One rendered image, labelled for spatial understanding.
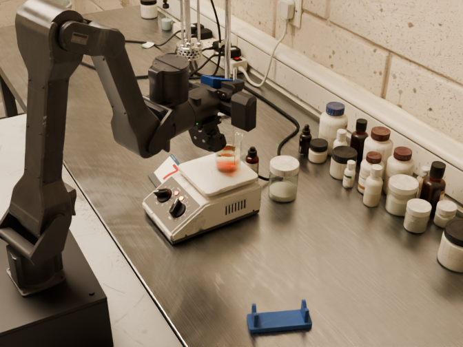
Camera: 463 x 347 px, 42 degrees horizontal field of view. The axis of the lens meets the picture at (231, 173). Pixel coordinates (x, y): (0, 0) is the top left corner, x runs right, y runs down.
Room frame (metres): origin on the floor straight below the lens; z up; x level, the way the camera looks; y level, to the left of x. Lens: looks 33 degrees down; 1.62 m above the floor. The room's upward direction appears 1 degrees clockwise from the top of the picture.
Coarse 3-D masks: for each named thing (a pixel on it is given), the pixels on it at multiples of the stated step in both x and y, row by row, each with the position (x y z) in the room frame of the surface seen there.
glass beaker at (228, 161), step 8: (240, 136) 1.00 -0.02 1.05; (240, 144) 0.98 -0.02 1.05; (216, 152) 0.98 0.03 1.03; (224, 152) 0.97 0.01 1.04; (232, 152) 0.97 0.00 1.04; (240, 152) 0.98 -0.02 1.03; (216, 160) 0.98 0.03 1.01; (224, 160) 0.97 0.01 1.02; (232, 160) 0.97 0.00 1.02; (240, 160) 0.99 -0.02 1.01; (216, 168) 0.98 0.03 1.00; (224, 168) 0.97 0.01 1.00; (232, 168) 0.97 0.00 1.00; (240, 168) 0.99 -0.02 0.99
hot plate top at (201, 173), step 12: (204, 156) 1.04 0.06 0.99; (180, 168) 0.99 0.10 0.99; (192, 168) 0.99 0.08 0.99; (204, 168) 0.99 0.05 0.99; (192, 180) 0.95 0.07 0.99; (204, 180) 0.95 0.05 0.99; (216, 180) 0.95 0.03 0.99; (228, 180) 0.95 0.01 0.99; (240, 180) 0.95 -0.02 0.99; (252, 180) 0.96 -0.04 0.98; (204, 192) 0.91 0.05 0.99; (216, 192) 0.91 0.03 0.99
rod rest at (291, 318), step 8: (304, 304) 0.68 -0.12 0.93; (272, 312) 0.69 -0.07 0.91; (280, 312) 0.69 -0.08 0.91; (288, 312) 0.69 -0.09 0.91; (296, 312) 0.69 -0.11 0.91; (304, 312) 0.67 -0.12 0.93; (248, 320) 0.67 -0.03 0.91; (256, 320) 0.66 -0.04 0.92; (264, 320) 0.67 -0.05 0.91; (272, 320) 0.67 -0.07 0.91; (280, 320) 0.67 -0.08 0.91; (288, 320) 0.67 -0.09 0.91; (296, 320) 0.67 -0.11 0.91; (304, 320) 0.67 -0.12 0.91; (256, 328) 0.65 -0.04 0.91; (264, 328) 0.65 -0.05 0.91; (272, 328) 0.66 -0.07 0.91; (280, 328) 0.66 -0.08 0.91; (288, 328) 0.66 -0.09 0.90; (296, 328) 0.66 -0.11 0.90; (304, 328) 0.66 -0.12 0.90
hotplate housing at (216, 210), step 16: (176, 176) 0.99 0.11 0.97; (192, 192) 0.94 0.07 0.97; (224, 192) 0.94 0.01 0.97; (240, 192) 0.94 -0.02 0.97; (256, 192) 0.96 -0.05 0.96; (144, 208) 0.96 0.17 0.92; (208, 208) 0.90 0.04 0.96; (224, 208) 0.92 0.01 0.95; (240, 208) 0.94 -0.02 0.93; (256, 208) 0.96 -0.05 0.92; (160, 224) 0.90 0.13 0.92; (192, 224) 0.88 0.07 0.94; (208, 224) 0.90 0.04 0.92; (224, 224) 0.92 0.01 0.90; (176, 240) 0.87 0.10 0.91
